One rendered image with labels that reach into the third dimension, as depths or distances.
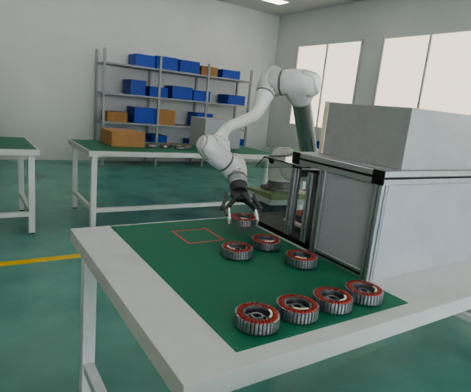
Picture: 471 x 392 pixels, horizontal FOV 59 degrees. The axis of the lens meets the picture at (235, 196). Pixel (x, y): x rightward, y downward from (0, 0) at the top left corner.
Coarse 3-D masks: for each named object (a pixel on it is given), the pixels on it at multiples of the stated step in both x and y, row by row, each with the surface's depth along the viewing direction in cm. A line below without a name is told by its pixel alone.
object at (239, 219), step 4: (232, 216) 172; (236, 216) 175; (240, 216) 177; (244, 216) 177; (248, 216) 176; (252, 216) 175; (232, 220) 171; (236, 220) 169; (240, 220) 169; (244, 220) 169; (248, 220) 169; (252, 220) 170; (232, 224) 171; (236, 224) 170; (240, 224) 169; (244, 224) 170; (248, 224) 169; (252, 224) 170
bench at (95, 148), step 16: (80, 144) 410; (96, 144) 422; (176, 144) 497; (96, 160) 380; (96, 176) 383; (96, 208) 391; (112, 208) 399; (128, 208) 408; (144, 208) 417; (160, 208) 426
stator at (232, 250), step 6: (222, 246) 147; (228, 246) 146; (234, 246) 151; (240, 246) 150; (246, 246) 149; (222, 252) 145; (228, 252) 143; (234, 252) 142; (240, 252) 142; (246, 252) 143; (252, 252) 147; (234, 258) 143; (240, 258) 143; (246, 258) 144
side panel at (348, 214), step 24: (336, 192) 148; (360, 192) 139; (384, 192) 132; (336, 216) 148; (360, 216) 139; (312, 240) 157; (336, 240) 149; (360, 240) 140; (336, 264) 147; (360, 264) 140
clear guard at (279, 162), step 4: (264, 156) 182; (268, 156) 182; (272, 156) 184; (276, 156) 185; (280, 156) 187; (284, 156) 189; (260, 160) 185; (264, 160) 185; (268, 160) 186; (272, 160) 187; (276, 160) 175; (280, 160) 173; (284, 160) 174; (288, 160) 175; (260, 164) 187; (264, 164) 188; (268, 164) 189; (272, 164) 190; (276, 164) 192; (280, 164) 193; (284, 164) 194; (288, 164) 196; (292, 164) 167; (296, 164) 165
